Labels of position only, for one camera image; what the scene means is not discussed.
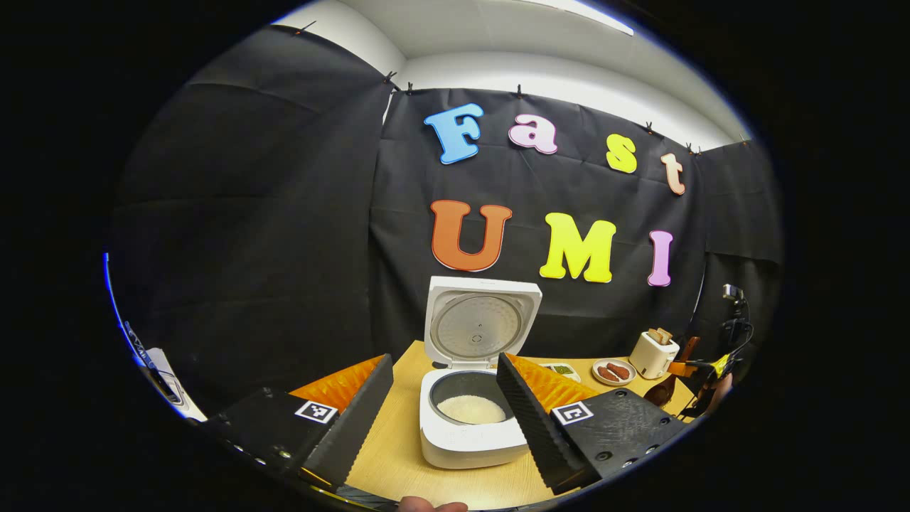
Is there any brown wooden spoon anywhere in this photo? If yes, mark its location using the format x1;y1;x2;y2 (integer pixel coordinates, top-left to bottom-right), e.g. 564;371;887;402
643;336;702;408

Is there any white rice cooker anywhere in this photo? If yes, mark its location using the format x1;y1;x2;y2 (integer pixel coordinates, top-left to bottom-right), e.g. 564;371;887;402
419;276;543;470

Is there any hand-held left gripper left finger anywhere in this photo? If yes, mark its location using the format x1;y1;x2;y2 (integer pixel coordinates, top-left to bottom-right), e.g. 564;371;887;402
203;353;396;491

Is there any row of black cloth clips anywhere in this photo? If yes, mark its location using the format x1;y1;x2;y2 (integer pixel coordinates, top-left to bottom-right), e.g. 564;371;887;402
295;20;751;156

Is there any raw white rice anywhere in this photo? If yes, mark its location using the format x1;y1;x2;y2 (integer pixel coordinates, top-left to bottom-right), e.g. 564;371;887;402
437;395;507;426

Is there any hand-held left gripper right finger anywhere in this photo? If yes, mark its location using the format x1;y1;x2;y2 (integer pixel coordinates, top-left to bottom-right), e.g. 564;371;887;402
496;352;692;496

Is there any white toaster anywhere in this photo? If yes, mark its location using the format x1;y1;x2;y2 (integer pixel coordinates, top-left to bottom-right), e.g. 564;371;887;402
629;329;680;380

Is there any black backdrop cloth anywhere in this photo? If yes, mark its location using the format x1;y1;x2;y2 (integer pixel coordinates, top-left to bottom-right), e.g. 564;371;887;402
107;25;786;420

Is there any white round plate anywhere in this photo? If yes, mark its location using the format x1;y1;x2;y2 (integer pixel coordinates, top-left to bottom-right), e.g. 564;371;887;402
591;358;637;387

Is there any black smartphone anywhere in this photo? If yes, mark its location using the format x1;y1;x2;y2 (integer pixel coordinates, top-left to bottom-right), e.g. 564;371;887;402
146;366;182;406

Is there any computer monitor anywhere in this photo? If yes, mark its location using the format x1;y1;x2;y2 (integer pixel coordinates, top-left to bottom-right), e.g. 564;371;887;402
103;252;154;363

